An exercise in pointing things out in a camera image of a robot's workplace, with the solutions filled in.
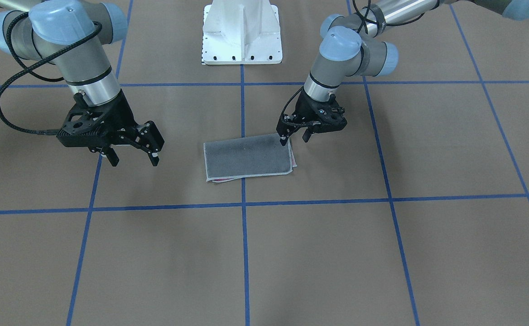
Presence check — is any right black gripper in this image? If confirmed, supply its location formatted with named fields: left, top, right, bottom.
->
left=88, top=91, right=165, bottom=167

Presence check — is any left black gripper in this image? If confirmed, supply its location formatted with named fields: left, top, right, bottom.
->
left=277, top=88, right=337, bottom=147

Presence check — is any pink grey-backed towel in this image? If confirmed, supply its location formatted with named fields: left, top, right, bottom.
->
left=204, top=134, right=297, bottom=183

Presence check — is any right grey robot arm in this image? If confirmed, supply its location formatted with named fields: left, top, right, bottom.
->
left=0, top=0, right=164, bottom=166

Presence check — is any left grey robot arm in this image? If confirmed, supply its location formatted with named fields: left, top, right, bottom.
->
left=276, top=0, right=444, bottom=146

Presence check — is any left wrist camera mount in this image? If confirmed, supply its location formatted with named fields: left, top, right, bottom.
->
left=308, top=94, right=347, bottom=134

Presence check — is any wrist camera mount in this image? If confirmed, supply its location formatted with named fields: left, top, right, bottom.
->
left=56, top=92, right=119, bottom=148
left=308, top=94, right=347, bottom=134

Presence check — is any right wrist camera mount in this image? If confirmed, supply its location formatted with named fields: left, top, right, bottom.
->
left=56, top=92, right=119, bottom=148

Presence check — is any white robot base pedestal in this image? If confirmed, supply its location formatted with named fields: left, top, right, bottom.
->
left=201, top=0, right=283, bottom=65

